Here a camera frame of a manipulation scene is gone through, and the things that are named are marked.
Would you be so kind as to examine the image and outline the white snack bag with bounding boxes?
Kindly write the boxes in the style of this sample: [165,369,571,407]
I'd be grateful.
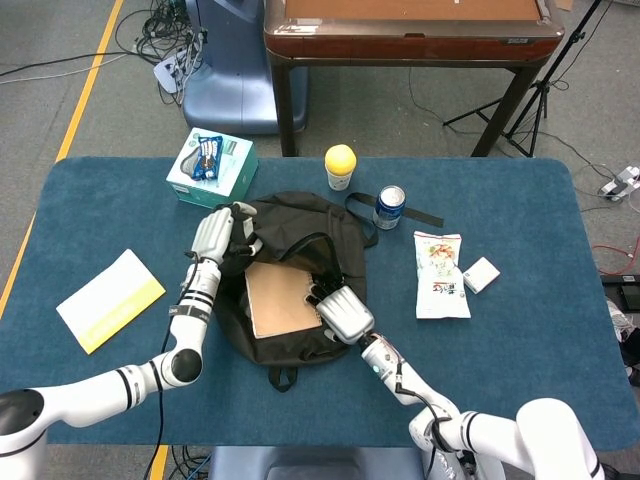
[413,230,472,320]

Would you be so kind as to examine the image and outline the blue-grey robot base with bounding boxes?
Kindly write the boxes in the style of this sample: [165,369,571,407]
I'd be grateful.
[207,446,426,480]

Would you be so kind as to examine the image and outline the white power strip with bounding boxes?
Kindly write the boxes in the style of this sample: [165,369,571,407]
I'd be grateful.
[153,54,194,94]
[599,167,640,199]

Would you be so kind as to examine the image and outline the white paper cup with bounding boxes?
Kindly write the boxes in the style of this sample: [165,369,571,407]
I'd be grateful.
[327,169,354,192]

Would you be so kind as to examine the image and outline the white and yellow booklet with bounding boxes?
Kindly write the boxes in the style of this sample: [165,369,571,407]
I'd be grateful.
[55,248,167,356]

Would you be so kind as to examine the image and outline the blue cookie pack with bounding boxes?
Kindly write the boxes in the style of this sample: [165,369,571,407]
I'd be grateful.
[191,135,225,182]

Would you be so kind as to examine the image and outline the black fabric backpack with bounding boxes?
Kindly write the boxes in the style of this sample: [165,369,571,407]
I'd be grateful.
[213,191,445,394]

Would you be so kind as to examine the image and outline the black tripod stand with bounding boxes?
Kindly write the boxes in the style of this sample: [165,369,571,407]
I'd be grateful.
[442,0,606,159]

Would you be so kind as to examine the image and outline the small white box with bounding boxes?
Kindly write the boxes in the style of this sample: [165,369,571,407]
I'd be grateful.
[462,256,501,295]

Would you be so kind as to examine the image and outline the blue felt table mat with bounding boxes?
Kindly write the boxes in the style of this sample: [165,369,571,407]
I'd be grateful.
[0,156,640,454]

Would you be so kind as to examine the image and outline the brown mahjong table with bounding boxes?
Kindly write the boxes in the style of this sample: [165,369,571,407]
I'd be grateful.
[263,0,566,158]

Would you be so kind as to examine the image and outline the yellow ball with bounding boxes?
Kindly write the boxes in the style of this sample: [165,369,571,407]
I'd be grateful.
[324,143,358,178]

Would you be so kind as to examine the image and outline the teal Philips product box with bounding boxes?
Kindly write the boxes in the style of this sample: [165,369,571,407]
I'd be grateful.
[165,127,259,210]

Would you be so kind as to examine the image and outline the blue-purple robot kiosk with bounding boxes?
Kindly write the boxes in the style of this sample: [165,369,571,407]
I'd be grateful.
[182,0,309,136]

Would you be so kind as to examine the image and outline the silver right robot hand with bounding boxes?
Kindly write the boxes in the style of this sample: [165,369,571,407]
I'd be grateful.
[305,273,376,346]

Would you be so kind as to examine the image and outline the blue beverage can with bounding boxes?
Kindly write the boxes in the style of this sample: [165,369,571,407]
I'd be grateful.
[372,185,407,231]

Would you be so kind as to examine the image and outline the spiral notebook with kraft cover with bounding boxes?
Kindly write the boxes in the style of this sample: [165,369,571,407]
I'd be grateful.
[243,262,325,340]

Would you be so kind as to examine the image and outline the tangle of black floor cables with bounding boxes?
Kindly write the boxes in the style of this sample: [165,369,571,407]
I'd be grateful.
[115,0,207,106]

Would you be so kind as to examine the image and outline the red cable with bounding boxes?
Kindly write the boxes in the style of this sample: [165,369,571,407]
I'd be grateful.
[592,243,640,276]

